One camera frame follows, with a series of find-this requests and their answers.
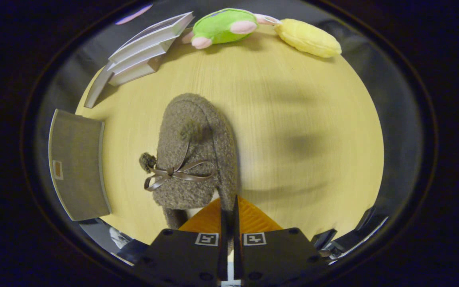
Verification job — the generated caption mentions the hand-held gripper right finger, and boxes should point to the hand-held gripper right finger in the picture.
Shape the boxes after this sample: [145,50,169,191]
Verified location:
[233,195,322,287]

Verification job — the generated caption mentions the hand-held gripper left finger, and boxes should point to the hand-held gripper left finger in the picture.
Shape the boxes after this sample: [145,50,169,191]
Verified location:
[134,197,229,287]

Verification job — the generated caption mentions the brown fuzzy slipper shoe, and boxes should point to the brown fuzzy slipper shoe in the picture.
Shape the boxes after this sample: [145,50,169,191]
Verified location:
[139,93,239,230]

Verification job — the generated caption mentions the brown book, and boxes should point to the brown book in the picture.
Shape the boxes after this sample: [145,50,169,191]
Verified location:
[84,64,115,109]

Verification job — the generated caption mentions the plain white book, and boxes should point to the plain white book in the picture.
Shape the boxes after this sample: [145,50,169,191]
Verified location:
[108,56,163,87]
[106,38,175,76]

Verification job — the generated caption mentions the yellow plush toy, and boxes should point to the yellow plush toy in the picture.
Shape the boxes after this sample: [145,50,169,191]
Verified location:
[274,18,342,59]

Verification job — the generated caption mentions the white book with portrait cover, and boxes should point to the white book with portrait cover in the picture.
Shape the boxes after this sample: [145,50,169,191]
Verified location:
[108,12,194,64]

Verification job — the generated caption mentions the green plush toy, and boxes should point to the green plush toy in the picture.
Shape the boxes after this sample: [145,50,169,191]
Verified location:
[181,8,280,49]

